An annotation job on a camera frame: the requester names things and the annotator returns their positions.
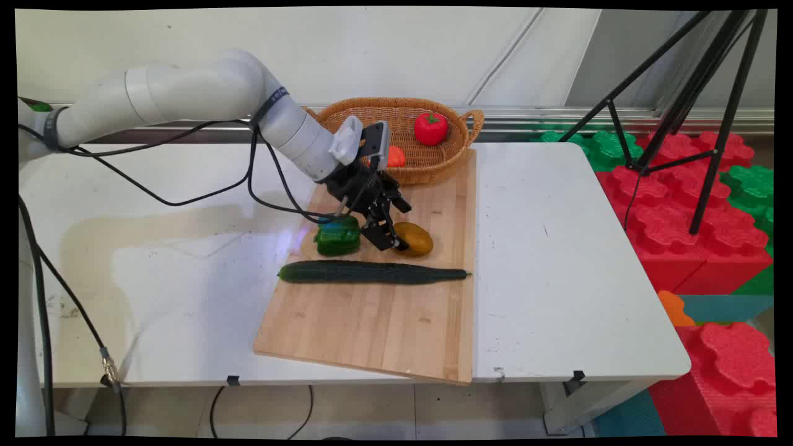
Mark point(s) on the white table leg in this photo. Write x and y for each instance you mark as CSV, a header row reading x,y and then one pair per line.
x,y
576,406

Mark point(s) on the woven wicker basket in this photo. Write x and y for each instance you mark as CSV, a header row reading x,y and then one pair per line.
x,y
427,164

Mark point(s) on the orange bell pepper toy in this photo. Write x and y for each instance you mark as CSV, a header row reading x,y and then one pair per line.
x,y
396,158

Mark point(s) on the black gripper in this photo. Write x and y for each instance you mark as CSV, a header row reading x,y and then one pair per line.
x,y
356,186

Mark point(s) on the large red foam block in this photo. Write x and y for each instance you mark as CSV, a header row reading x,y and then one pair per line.
x,y
675,229

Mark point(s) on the long dark green cucumber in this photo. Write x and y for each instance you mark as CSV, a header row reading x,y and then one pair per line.
x,y
372,272

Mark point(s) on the green foam block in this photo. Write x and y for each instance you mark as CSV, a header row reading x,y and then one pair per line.
x,y
753,186
604,148

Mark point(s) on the green bell pepper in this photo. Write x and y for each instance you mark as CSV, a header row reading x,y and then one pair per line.
x,y
337,238

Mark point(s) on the black table edge clip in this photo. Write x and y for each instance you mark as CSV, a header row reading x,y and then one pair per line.
x,y
233,380
578,375

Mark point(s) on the red tomato toy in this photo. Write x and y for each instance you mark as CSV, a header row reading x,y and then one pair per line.
x,y
431,128

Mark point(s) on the teal foam mat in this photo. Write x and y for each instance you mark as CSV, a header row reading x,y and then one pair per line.
x,y
731,306

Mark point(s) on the wooden cutting board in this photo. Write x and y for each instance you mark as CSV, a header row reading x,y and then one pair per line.
x,y
372,328

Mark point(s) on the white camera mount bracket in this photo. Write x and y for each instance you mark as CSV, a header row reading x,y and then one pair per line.
x,y
347,141

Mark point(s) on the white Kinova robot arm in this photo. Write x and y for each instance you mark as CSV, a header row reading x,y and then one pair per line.
x,y
186,90

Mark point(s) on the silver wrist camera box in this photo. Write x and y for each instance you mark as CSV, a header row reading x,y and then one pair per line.
x,y
376,144

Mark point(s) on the yellow-brown potato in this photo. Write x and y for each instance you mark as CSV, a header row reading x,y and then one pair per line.
x,y
418,240

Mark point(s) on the green leafy toy vegetable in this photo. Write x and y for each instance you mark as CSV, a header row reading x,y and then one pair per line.
x,y
41,106

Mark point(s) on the black camera tripod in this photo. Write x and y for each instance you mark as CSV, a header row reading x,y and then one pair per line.
x,y
694,93

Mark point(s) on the orange foam block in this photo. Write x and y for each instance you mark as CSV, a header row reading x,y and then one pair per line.
x,y
674,310

